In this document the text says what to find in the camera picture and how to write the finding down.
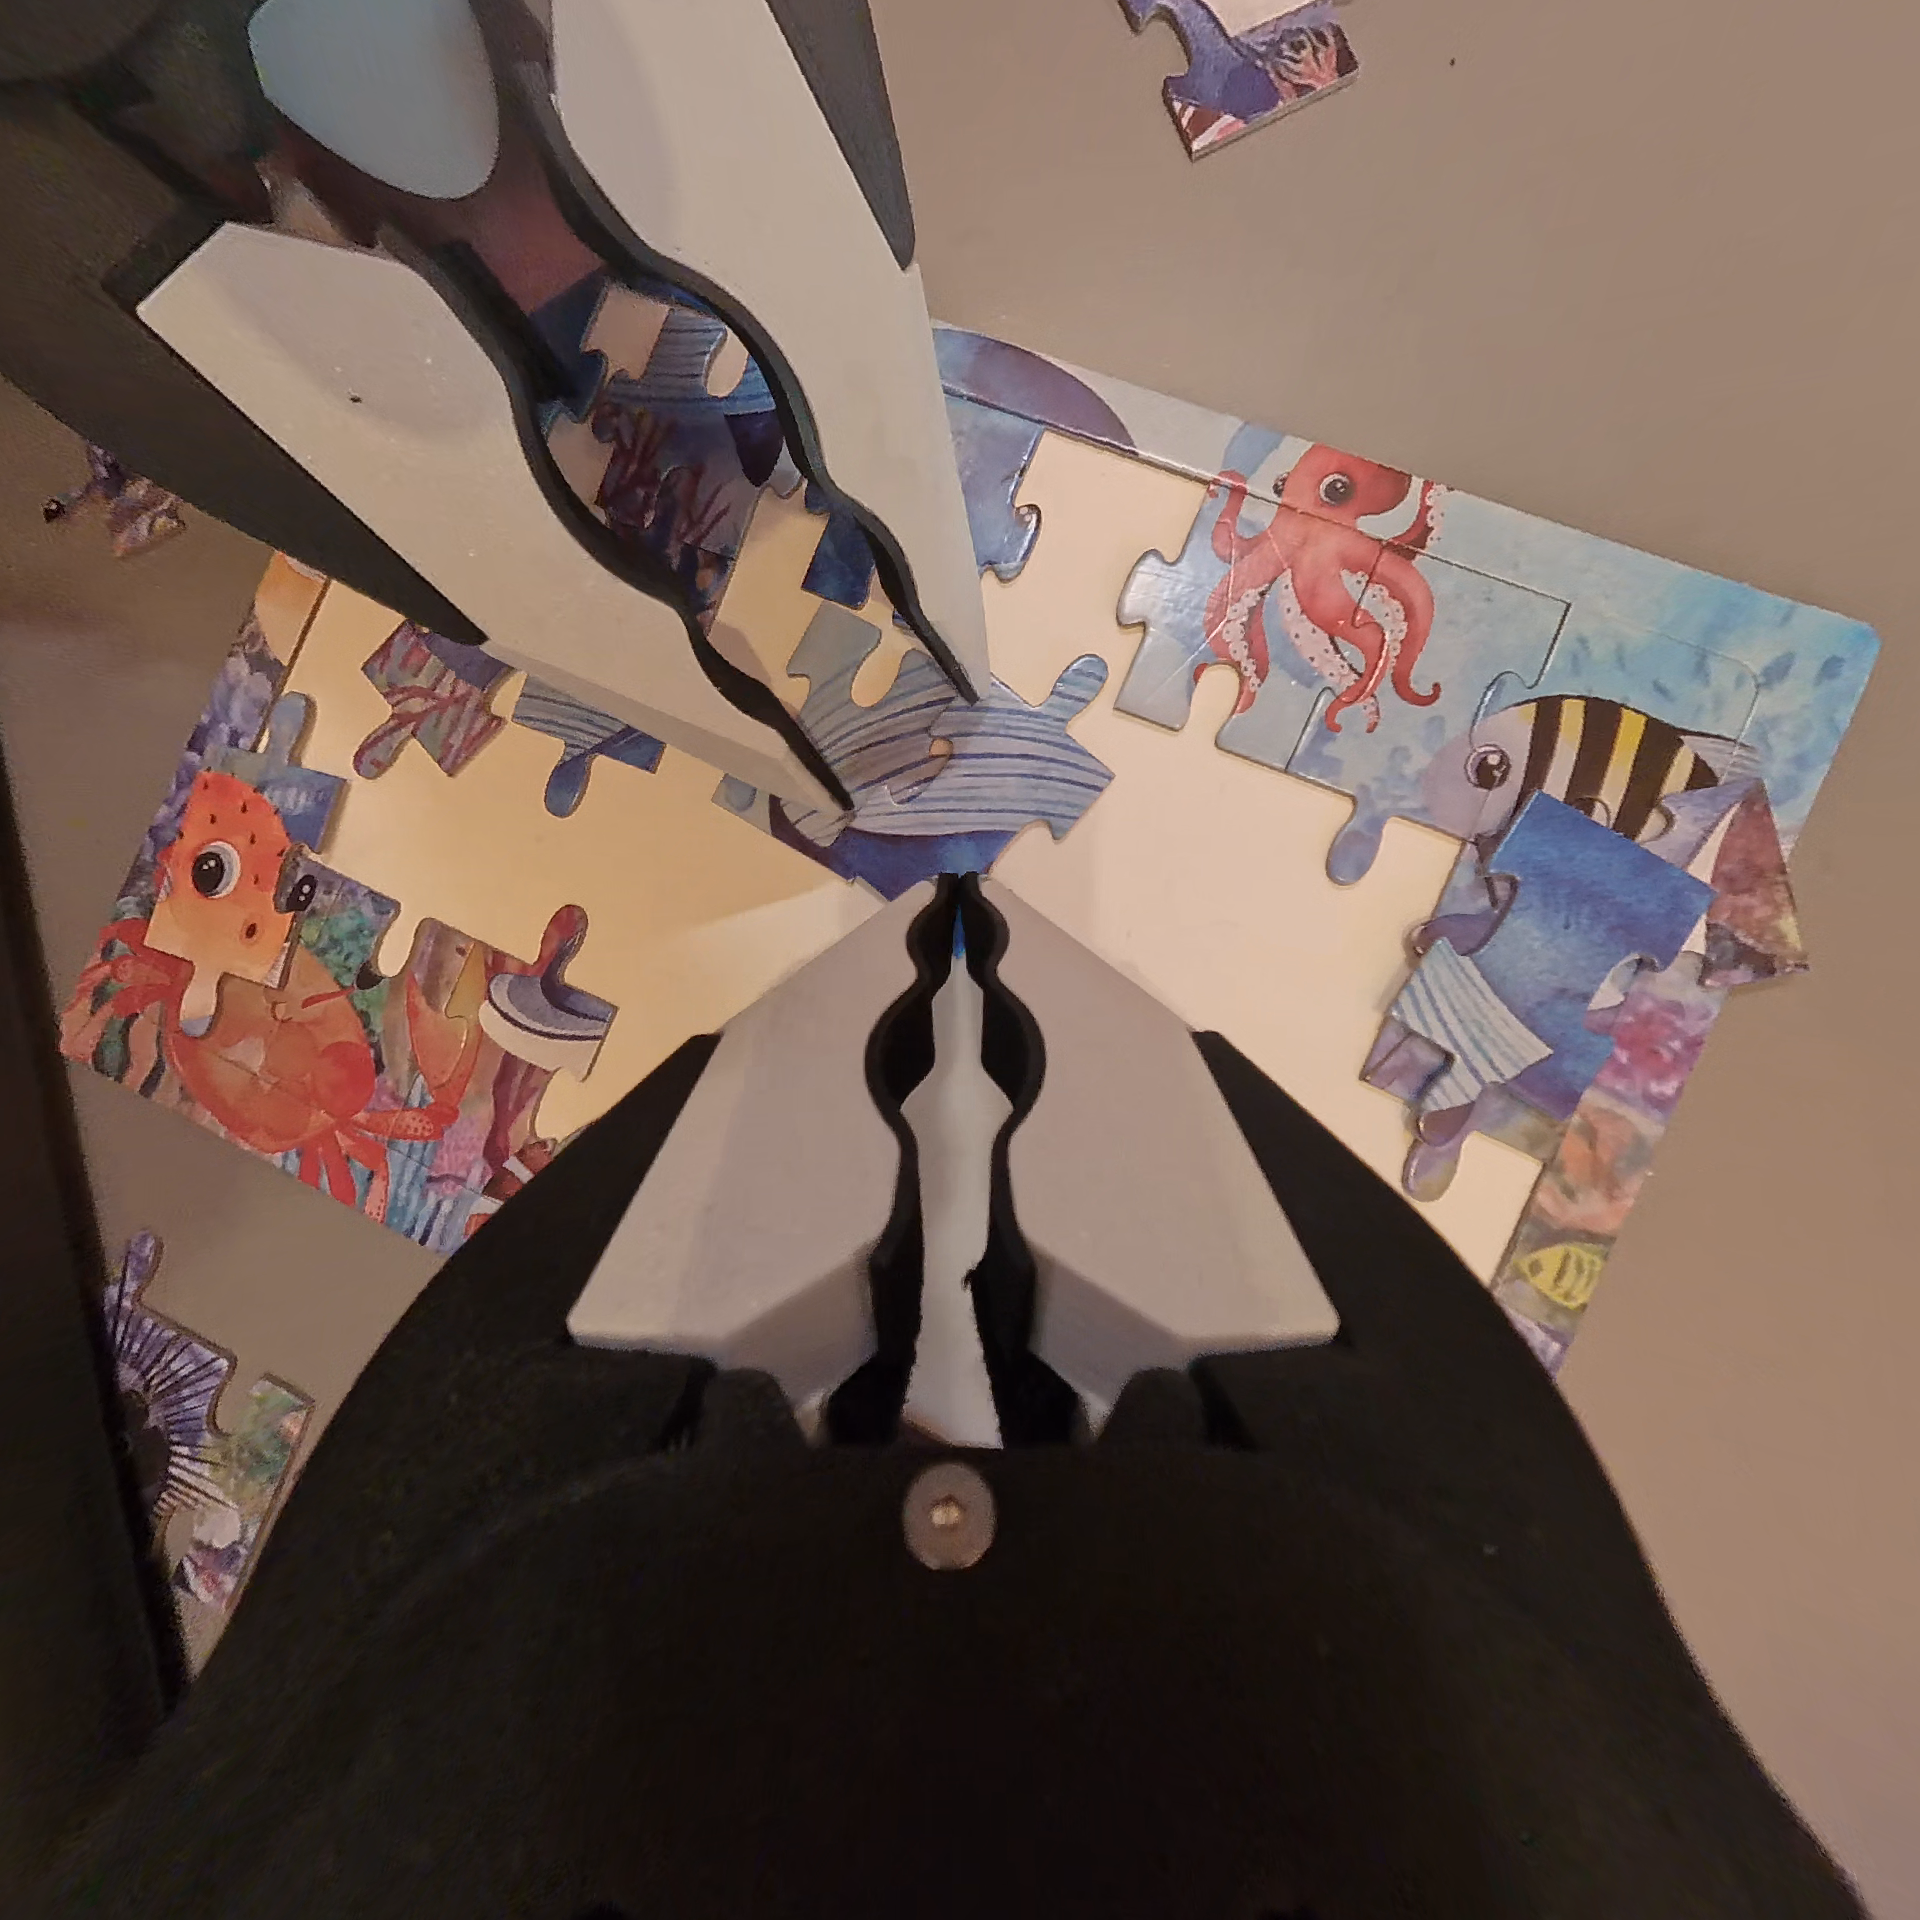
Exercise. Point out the group of assembled puzzle pieces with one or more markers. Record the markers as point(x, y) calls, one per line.
point(1321, 556)

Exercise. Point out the red coral navy puzzle piece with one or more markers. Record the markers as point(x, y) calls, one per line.
point(437, 698)

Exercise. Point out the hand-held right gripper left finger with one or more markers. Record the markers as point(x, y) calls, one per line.
point(718, 1203)

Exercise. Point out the black perforated pad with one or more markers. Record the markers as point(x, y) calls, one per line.
point(56, 1348)

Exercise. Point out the grey blue red-striped puzzle piece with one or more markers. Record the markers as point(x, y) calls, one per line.
point(1247, 92)

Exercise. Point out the orange pufferfish puzzle piece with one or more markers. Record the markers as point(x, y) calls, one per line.
point(227, 870)

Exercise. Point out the ocean print puzzle board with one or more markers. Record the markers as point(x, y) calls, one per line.
point(1233, 895)

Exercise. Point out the pale striped whale puzzle piece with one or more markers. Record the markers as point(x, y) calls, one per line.
point(861, 716)

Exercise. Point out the pile of loose puzzle pieces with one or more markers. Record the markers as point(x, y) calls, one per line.
point(164, 1366)

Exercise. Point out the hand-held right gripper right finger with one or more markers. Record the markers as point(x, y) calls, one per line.
point(1183, 1203)

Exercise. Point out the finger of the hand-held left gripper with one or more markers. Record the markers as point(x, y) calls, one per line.
point(345, 409)
point(841, 302)

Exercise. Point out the blue and striped puzzle piece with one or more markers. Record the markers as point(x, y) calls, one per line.
point(1020, 768)

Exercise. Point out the purple seahorse loose piece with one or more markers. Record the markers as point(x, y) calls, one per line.
point(135, 521)

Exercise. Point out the purple and navy puzzle piece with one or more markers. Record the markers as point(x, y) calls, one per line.
point(1753, 887)

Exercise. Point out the blue whale eye puzzle piece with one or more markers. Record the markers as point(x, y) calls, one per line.
point(997, 495)

